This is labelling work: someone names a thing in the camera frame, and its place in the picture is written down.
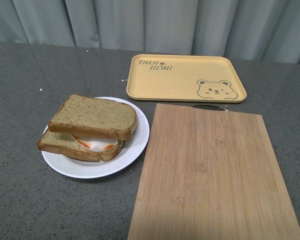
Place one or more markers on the bread slice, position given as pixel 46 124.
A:
pixel 94 117
pixel 64 144

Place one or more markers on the white round plate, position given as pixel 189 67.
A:
pixel 130 151

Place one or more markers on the yellow bear tray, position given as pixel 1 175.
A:
pixel 184 78

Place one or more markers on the fried egg with sauce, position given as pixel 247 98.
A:
pixel 95 144

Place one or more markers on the wooden cutting board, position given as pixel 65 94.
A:
pixel 211 175

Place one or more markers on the grey curtain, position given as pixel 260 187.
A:
pixel 266 30

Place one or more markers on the metal board handle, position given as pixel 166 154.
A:
pixel 208 107

